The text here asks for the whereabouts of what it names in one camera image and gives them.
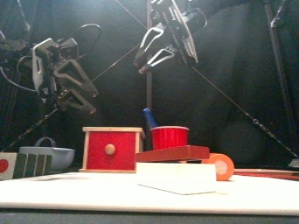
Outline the flat red tray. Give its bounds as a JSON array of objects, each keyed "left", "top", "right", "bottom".
[{"left": 233, "top": 168, "right": 299, "bottom": 181}]

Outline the grey blue bowl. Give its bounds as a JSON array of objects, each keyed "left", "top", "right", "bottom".
[{"left": 18, "top": 146, "right": 77, "bottom": 172}]

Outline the red wooden block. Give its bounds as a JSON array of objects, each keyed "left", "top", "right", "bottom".
[{"left": 135, "top": 144, "right": 211, "bottom": 164}]

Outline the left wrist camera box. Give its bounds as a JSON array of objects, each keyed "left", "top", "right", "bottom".
[{"left": 58, "top": 38, "right": 81, "bottom": 60}]

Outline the slanted metal frame pole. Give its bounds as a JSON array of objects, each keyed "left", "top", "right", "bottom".
[{"left": 263, "top": 0, "right": 298, "bottom": 141}]

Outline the white rectangular block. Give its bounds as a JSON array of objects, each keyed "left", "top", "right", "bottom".
[{"left": 135, "top": 162, "right": 219, "bottom": 196}]

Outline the blue marker pen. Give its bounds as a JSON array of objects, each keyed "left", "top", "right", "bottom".
[{"left": 143, "top": 108, "right": 159, "bottom": 130}]

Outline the orange toy roll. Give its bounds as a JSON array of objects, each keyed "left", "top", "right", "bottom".
[{"left": 201, "top": 152, "right": 237, "bottom": 182}]

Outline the red drawer with wooden knob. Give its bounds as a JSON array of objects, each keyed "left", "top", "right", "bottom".
[{"left": 86, "top": 131, "right": 138, "bottom": 171}]

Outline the vertical metal frame pole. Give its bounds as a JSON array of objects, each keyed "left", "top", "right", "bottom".
[{"left": 145, "top": 0, "right": 155, "bottom": 151}]

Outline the red wooden box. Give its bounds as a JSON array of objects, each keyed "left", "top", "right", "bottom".
[{"left": 79, "top": 126, "right": 146, "bottom": 174}]

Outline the white table mat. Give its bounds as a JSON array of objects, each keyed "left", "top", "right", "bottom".
[{"left": 0, "top": 171, "right": 299, "bottom": 217}]

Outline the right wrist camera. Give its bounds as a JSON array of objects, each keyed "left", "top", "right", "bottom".
[{"left": 182, "top": 8, "right": 209, "bottom": 33}]

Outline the black looped cable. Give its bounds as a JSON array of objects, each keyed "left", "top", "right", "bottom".
[{"left": 69, "top": 24, "right": 103, "bottom": 60}]

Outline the white box with green stripes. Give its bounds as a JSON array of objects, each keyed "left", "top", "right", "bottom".
[{"left": 0, "top": 152, "right": 54, "bottom": 181}]

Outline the red plastic cup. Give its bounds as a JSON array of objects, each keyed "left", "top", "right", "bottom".
[{"left": 150, "top": 125, "right": 191, "bottom": 151}]

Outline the grey curved handle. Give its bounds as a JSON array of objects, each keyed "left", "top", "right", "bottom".
[{"left": 34, "top": 136, "right": 58, "bottom": 148}]

